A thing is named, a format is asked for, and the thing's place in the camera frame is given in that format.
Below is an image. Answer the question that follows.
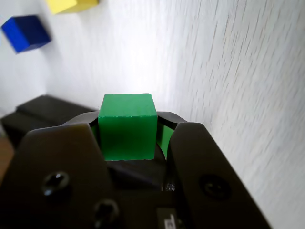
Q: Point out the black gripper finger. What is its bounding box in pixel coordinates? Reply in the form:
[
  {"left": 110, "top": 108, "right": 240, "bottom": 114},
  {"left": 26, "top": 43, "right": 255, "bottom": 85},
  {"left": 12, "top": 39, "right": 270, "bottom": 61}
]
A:
[
  {"left": 155, "top": 111, "right": 273, "bottom": 229},
  {"left": 0, "top": 111, "right": 120, "bottom": 229}
]

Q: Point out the green wooden cube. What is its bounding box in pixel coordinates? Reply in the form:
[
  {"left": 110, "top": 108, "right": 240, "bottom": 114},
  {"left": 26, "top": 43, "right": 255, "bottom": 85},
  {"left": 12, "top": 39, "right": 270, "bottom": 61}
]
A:
[{"left": 97, "top": 93, "right": 158, "bottom": 162}]

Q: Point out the blue wooden cube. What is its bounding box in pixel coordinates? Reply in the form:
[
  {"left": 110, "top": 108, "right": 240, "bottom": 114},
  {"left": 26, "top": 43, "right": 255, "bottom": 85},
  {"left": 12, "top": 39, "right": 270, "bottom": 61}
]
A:
[{"left": 0, "top": 14, "right": 52, "bottom": 54}]

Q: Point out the yellow wooden cube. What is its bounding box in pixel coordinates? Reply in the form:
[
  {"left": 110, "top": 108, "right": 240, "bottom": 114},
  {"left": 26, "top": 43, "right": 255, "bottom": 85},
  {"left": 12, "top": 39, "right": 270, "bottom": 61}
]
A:
[{"left": 45, "top": 0, "right": 100, "bottom": 15}]

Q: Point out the black base block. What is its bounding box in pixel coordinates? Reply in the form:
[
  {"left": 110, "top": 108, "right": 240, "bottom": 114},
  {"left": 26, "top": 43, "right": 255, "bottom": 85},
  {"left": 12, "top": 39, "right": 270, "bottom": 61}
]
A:
[{"left": 0, "top": 111, "right": 72, "bottom": 155}]

